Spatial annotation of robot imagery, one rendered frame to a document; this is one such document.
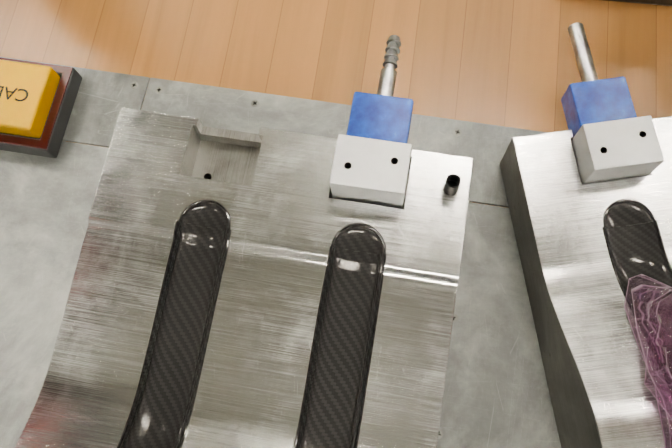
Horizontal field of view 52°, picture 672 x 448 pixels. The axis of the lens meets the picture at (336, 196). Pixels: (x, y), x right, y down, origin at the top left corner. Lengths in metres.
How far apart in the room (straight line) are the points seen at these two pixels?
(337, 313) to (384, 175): 0.10
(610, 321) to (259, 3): 0.41
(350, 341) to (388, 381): 0.04
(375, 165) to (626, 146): 0.18
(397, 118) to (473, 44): 0.18
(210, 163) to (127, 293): 0.11
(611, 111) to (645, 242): 0.10
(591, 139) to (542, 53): 0.15
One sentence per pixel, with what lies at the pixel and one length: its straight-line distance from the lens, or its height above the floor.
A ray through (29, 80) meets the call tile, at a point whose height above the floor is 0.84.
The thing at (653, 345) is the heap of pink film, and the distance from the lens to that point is 0.49.
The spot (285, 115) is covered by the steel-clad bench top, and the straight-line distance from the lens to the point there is 0.60.
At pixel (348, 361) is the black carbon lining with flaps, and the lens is 0.46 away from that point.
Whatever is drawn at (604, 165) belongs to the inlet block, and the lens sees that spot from 0.52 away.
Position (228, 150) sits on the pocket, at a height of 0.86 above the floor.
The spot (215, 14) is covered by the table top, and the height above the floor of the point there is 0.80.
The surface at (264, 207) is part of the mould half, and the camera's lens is 0.48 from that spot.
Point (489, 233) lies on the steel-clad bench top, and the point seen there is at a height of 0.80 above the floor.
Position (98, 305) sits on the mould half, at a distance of 0.50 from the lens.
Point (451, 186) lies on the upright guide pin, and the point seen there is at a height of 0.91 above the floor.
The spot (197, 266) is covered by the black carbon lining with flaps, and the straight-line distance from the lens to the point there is 0.49.
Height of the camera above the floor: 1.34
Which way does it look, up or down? 71 degrees down
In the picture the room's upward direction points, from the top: 9 degrees counter-clockwise
